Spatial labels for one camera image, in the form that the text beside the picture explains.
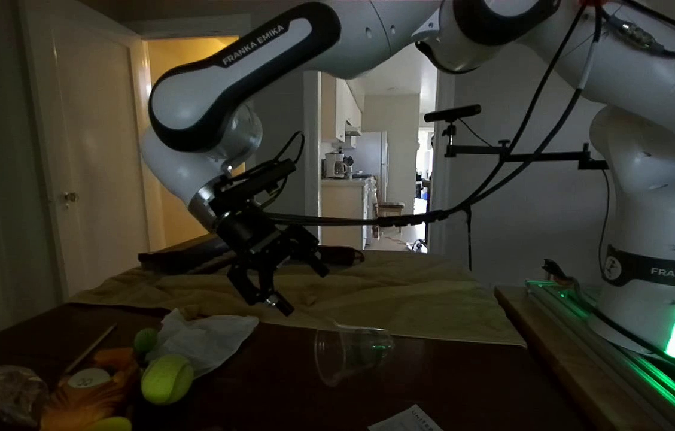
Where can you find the white refrigerator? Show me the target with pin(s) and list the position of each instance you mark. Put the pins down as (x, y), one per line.
(373, 157)

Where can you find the wooden base board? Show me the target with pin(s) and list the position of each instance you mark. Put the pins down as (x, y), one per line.
(560, 360)

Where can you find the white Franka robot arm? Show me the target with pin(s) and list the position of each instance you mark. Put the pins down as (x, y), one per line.
(657, 199)

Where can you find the white round disc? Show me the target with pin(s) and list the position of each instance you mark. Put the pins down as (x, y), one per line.
(89, 379)

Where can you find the orange fruit toy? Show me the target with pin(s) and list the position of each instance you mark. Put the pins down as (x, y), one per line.
(75, 409)

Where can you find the small green spiky ball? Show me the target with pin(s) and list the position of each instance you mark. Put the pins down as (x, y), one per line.
(144, 340)

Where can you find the black exterior camera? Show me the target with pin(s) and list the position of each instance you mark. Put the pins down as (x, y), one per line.
(452, 112)

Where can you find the white crumpled cloth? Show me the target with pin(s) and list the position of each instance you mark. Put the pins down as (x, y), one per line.
(206, 337)

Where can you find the white paper card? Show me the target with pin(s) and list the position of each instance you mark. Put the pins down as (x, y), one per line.
(408, 420)

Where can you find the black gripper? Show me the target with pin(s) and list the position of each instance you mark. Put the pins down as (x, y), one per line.
(250, 236)

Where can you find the white room door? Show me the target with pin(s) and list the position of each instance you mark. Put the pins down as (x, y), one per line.
(89, 175)

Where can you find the long black bar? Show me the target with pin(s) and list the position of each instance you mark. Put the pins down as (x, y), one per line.
(178, 257)

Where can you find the small orange toy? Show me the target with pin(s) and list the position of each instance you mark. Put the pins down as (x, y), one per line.
(112, 357)

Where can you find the metal base rail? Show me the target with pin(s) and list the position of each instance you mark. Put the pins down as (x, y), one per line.
(640, 373)

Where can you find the thin wooden stick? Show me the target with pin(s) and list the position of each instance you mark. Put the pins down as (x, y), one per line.
(89, 347)

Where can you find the white kitchen counter cabinet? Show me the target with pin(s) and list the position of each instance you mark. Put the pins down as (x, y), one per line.
(346, 199)

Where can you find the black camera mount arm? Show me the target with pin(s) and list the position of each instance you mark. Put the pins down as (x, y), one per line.
(543, 157)

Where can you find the white kitchen wall cabinets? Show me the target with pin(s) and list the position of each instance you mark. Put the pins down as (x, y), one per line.
(342, 108)

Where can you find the small black clamp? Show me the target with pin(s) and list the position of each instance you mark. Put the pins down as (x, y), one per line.
(557, 275)

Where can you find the yellow-green tennis ball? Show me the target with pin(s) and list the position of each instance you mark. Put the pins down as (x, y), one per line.
(165, 379)

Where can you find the small wooden stool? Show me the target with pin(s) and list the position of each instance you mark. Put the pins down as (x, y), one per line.
(390, 208)

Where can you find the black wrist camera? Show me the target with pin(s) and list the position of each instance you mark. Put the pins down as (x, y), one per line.
(250, 182)

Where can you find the metal door knob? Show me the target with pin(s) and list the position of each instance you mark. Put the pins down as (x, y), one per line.
(70, 196)

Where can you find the kitchen counter appliance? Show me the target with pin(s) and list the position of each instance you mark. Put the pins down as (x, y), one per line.
(337, 163)

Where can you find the black elongated device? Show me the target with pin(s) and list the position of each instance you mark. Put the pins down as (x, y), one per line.
(346, 254)

